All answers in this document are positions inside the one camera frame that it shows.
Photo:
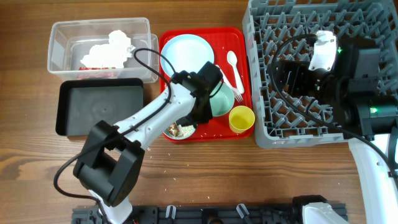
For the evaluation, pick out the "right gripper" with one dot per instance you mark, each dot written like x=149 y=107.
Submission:
x=288 y=78

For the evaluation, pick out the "white plastic fork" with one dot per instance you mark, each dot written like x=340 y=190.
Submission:
x=238 y=97

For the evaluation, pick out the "white plastic spoon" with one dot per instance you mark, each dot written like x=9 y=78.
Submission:
x=232 y=60

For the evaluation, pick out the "yellow plastic cup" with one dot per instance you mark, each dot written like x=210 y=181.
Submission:
x=241 y=118

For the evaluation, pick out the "mint green bowl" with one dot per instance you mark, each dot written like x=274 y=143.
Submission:
x=222 y=100

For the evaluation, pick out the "large light blue plate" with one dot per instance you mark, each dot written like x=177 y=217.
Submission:
x=188 y=52

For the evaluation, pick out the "rice and food scraps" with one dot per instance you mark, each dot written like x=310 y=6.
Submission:
x=177 y=129

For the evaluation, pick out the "small light blue bowl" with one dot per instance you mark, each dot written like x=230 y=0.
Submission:
x=183 y=132

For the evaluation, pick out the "white napkin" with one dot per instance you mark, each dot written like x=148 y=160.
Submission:
x=111 y=55

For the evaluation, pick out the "red snack wrapper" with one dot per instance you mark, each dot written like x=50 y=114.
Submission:
x=96 y=68

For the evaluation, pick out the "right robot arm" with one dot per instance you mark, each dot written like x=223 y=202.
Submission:
x=343 y=74

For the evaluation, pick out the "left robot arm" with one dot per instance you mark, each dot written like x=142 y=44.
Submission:
x=112 y=156

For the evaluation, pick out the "grey dishwasher rack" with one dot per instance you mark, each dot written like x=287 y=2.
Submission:
x=267 y=24

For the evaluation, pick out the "red serving tray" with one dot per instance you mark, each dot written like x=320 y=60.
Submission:
x=221 y=40

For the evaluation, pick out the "black plastic tray bin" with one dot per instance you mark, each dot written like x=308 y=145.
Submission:
x=83 y=103

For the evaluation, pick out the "clear plastic bin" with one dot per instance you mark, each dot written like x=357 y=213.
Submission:
x=70 y=41

